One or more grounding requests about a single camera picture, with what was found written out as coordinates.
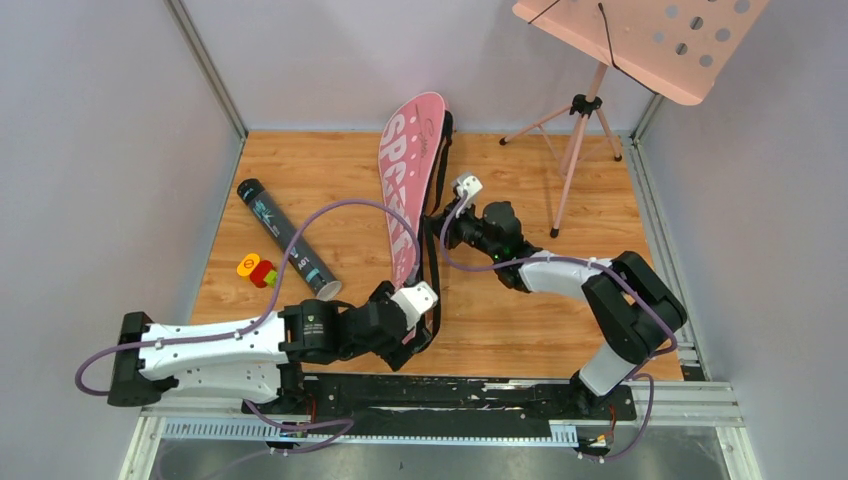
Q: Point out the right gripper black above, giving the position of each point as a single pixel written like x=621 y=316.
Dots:
x=451 y=237

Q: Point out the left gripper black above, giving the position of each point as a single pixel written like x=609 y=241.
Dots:
x=403 y=340

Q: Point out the black shuttlecock tube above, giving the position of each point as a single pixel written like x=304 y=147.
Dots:
x=311 y=268

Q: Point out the pink racket bag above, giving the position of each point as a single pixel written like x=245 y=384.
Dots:
x=412 y=161

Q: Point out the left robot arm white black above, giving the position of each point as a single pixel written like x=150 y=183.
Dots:
x=259 y=359

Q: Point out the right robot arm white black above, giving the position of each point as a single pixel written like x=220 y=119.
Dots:
x=636 y=312

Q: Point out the yellow red green toy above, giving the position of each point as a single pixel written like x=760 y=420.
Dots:
x=261 y=273

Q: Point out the pink music stand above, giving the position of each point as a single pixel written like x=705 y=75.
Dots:
x=675 y=49

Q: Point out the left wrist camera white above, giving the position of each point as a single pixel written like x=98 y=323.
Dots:
x=415 y=301

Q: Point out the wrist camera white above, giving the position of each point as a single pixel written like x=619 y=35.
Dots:
x=467 y=187
x=415 y=301

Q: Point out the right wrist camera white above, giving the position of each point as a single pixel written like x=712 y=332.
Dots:
x=467 y=187

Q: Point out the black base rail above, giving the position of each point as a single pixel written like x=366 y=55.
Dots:
x=433 y=406

